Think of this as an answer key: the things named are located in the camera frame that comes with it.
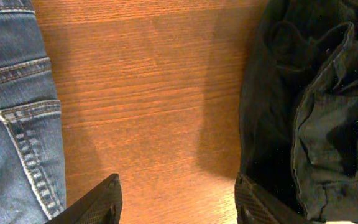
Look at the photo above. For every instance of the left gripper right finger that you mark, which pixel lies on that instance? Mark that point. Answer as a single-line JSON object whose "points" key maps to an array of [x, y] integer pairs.
{"points": [[255, 205]]}

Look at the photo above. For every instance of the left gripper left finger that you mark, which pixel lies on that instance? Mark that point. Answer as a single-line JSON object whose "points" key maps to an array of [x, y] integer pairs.
{"points": [[101, 205]]}

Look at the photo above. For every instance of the black trousers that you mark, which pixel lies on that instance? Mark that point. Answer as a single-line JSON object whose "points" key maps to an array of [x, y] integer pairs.
{"points": [[298, 108]]}

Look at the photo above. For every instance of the folded blue denim jeans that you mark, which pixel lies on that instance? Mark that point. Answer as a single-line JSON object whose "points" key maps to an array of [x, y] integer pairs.
{"points": [[32, 164]]}

